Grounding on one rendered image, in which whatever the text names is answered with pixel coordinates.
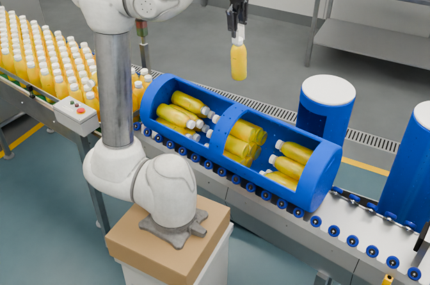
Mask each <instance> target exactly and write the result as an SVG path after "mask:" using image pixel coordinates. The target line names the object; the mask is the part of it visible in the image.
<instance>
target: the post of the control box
mask: <svg viewBox="0 0 430 285"><path fill-rule="evenodd" d="M75 134H76V138H77V143H78V146H79V150H80V153H81V157H82V160H83V162H84V159H85V157H86V155H87V153H88V152H89V151H90V150H91V149H90V144H89V141H88V137H87V135H86V136H85V137H82V136H81V135H79V134H77V133H76V132H75ZM89 185H90V190H91V193H92V197H93V201H94V204H95V209H96V212H97V216H98V219H99V223H100V227H101V230H102V234H103V237H104V241H105V244H106V247H108V246H107V243H106V239H105V235H106V234H107V233H108V232H109V231H110V230H111V229H110V226H109V221H108V216H107V213H106V209H105V205H104V201H103V198H102V193H101V192H100V191H98V190H97V189H95V188H94V187H93V186H92V185H91V184H90V183H89Z"/></svg>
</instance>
